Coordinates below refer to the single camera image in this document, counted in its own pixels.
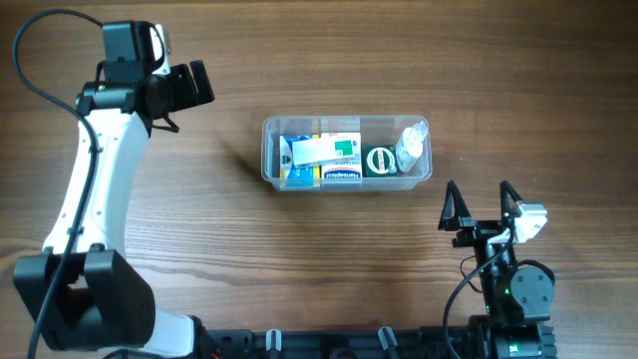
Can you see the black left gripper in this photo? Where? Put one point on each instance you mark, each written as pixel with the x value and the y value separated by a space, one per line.
pixel 186 95

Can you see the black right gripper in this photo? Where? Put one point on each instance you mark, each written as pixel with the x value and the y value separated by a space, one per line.
pixel 477 229

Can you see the white bottle clear cap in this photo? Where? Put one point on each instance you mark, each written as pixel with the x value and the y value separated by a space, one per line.
pixel 409 147

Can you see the green square small box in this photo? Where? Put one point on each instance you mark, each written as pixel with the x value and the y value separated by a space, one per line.
pixel 380 162

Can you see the white blue Panadol box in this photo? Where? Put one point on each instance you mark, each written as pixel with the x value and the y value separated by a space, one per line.
pixel 322 151

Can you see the blue yellow VapoDrops box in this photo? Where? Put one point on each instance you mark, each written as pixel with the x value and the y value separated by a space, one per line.
pixel 292 175

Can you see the white Hansaplast box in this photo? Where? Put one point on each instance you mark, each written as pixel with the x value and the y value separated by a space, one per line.
pixel 350 168

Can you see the clear plastic container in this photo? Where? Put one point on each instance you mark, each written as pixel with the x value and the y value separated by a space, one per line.
pixel 374 130

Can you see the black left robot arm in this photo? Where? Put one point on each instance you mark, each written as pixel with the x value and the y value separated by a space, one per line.
pixel 80 289

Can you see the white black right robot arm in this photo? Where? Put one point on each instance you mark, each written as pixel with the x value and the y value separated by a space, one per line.
pixel 517 294

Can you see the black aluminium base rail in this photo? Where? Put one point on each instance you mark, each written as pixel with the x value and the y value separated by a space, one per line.
pixel 427 342

